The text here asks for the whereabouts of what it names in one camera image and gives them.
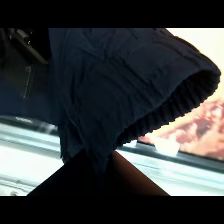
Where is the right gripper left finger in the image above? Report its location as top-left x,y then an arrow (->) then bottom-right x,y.
27,149 -> 103,197

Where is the black garment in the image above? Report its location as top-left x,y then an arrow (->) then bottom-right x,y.
47,28 -> 222,178

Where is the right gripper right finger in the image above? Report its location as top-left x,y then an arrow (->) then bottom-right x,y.
101,150 -> 170,197

